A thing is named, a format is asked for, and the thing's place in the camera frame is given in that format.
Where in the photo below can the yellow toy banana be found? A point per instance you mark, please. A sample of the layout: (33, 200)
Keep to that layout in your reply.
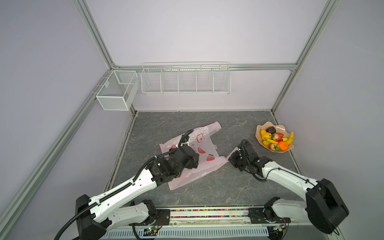
(290, 139)

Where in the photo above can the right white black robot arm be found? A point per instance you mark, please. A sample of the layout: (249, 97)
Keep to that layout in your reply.
(320, 203)

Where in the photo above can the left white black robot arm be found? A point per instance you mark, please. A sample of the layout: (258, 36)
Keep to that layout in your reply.
(96, 215)

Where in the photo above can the small white mesh basket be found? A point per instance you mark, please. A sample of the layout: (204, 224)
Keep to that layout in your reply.
(118, 91)

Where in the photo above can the long white wire basket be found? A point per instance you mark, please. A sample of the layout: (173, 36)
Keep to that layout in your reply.
(186, 78)

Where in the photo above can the orange toy tangerine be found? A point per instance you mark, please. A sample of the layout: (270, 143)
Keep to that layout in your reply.
(283, 146)

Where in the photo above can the yellow green toy mango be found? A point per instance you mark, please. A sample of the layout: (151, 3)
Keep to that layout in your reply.
(267, 141)

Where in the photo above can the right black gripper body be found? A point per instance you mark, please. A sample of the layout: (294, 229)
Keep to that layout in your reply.
(235, 159)

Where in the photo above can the dark purple toy fruit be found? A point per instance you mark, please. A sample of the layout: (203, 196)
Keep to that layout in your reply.
(271, 130)

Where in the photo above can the peach plastic fruit bowl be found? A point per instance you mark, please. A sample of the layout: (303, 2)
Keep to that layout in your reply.
(279, 128)

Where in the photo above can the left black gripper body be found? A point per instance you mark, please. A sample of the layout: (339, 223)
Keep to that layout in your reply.
(190, 164)

